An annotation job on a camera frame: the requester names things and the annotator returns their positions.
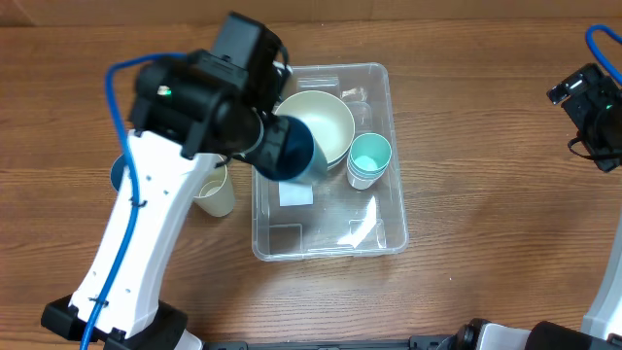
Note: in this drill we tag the white label in bin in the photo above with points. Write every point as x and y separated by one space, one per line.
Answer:
291 194

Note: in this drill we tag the black rail at table edge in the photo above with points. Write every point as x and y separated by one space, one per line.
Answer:
477 334

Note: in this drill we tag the beige tall cup front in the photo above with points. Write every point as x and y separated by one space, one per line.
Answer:
215 195

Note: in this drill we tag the dark blue tall cup front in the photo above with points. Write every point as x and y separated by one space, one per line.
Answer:
116 172

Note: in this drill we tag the dark blue tall cup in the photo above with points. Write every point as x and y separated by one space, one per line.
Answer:
302 160
116 172

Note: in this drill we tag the cream bowl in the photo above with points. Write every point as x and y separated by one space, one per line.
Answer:
328 118

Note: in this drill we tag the mint green small cup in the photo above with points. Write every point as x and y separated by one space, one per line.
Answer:
371 151

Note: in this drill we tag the pink small cup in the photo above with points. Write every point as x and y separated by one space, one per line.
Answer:
360 184

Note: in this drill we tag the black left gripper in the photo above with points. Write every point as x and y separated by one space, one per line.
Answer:
270 111

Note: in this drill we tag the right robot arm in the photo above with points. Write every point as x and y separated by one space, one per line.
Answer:
601 325

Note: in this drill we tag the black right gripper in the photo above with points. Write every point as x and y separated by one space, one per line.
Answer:
608 156

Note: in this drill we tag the clear plastic storage bin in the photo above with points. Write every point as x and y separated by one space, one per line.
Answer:
342 221

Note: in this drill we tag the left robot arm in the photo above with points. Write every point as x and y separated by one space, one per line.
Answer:
178 117

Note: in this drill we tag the grey small cup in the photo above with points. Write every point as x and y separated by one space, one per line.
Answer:
362 181

